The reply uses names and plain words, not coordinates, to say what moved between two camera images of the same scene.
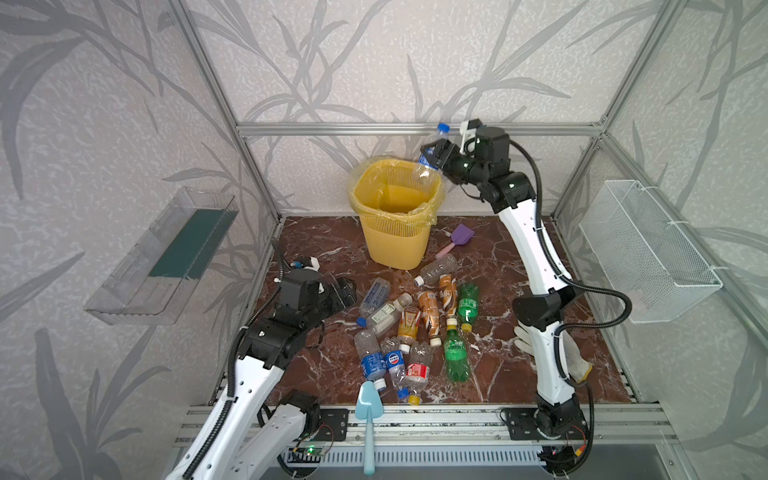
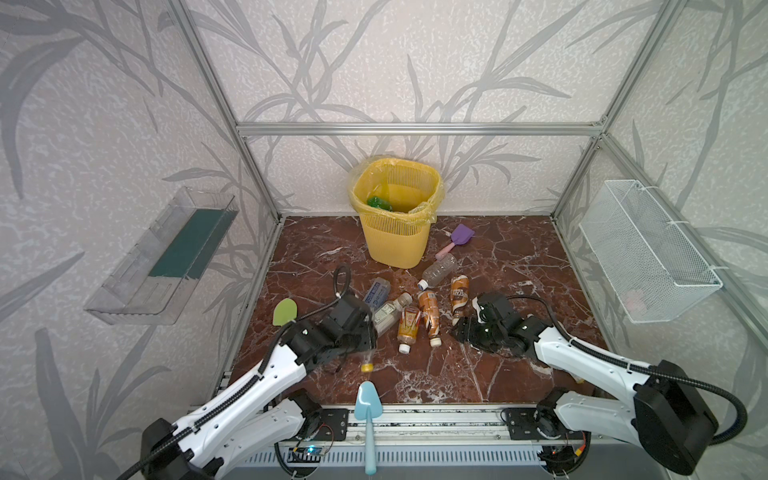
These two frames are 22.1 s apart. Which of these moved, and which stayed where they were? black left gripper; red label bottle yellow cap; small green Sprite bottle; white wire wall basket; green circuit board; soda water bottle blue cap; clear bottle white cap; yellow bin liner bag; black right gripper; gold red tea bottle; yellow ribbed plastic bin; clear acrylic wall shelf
Moved: red label bottle yellow cap; black right gripper; small green Sprite bottle; black left gripper
Stayed: soda water bottle blue cap; green circuit board; gold red tea bottle; clear bottle white cap; white wire wall basket; clear acrylic wall shelf; yellow ribbed plastic bin; yellow bin liner bag
